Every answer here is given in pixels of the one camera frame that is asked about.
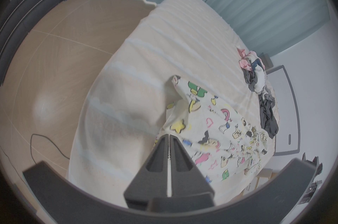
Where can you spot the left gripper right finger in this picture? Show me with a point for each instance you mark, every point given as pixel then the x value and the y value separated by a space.
pixel 192 178

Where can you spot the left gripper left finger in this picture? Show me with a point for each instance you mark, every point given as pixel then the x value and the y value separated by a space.
pixel 147 180

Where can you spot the white printed pyjama top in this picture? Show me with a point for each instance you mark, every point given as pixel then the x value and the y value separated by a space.
pixel 219 138

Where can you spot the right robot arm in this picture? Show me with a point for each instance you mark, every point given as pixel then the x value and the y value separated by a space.
pixel 311 180

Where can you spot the pile of clothes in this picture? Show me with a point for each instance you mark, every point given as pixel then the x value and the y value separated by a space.
pixel 253 72

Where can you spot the bed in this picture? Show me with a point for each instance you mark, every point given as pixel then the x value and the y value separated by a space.
pixel 158 46

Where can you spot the wooden white bedside table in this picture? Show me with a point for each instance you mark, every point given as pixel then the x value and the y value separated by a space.
pixel 264 176

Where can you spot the black garment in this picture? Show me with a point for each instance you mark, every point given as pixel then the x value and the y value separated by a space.
pixel 268 114

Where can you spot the grey bedside table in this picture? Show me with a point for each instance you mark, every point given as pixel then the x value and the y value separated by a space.
pixel 266 60

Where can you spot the black sofa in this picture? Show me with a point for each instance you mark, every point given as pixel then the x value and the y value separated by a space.
pixel 26 6

